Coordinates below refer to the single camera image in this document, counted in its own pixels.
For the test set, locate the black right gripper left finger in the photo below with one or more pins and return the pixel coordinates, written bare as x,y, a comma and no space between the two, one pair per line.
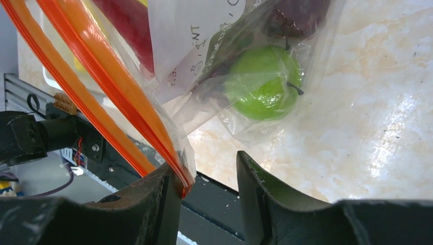
145,212

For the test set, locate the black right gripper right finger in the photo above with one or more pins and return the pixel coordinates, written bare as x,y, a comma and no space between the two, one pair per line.
276,213

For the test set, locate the green apple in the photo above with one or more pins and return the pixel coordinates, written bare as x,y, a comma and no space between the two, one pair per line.
264,83

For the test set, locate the clear orange-zip bag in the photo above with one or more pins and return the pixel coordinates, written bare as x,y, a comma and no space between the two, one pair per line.
195,43

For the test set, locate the red chili pepper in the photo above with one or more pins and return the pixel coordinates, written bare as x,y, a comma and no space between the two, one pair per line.
131,19

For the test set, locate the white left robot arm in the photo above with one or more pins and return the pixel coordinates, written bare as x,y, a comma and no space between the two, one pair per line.
24,139

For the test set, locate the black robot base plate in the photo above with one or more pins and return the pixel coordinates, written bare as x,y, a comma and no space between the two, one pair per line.
210,214

